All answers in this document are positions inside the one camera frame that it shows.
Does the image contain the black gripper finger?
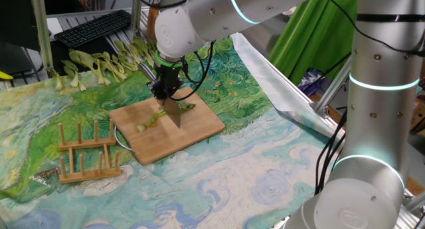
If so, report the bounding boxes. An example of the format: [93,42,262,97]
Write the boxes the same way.
[169,84,183,101]
[147,81,172,102]

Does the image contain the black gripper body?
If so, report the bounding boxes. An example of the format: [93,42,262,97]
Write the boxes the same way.
[155,65,184,99]

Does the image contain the green pakchoi with long stem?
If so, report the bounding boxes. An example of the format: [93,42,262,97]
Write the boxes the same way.
[177,101,197,113]

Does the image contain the steel cleaver knife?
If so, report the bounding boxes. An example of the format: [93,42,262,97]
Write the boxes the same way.
[138,62,182,129]

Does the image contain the wooden cutting board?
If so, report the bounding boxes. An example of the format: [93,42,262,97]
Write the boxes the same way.
[109,86,226,166]

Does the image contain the cardboard box with orange tape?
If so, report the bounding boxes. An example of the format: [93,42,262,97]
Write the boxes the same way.
[146,3,160,40]

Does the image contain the wooden peg dish rack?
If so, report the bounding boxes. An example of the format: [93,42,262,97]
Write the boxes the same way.
[58,119,122,185]

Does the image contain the black computer keyboard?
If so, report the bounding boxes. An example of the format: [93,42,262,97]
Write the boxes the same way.
[54,9,132,49]

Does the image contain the painted landscape tablecloth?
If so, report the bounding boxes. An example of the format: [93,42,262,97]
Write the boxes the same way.
[0,36,346,229]

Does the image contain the black desk mat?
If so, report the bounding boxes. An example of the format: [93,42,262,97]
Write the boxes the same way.
[49,36,117,74]

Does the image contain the blue white patterned bag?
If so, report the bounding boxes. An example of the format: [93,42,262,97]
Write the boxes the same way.
[297,68,328,96]

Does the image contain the clear plastic bag of screws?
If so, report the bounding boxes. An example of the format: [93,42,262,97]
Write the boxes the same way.
[29,167,60,187]

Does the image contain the green curtain cloth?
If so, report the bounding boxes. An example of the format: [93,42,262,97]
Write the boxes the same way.
[268,0,359,86]

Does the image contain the black monitor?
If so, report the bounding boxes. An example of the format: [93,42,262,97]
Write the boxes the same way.
[0,0,43,52]

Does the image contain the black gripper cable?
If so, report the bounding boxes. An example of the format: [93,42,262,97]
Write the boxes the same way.
[169,39,216,102]

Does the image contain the aluminium frame post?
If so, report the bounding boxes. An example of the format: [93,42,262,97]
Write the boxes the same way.
[29,0,54,78]
[130,0,143,37]

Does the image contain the slanted aluminium frame beam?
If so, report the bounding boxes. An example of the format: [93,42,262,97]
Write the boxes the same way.
[313,58,353,119]

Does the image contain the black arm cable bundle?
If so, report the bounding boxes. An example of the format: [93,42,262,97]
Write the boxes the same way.
[313,108,348,195]

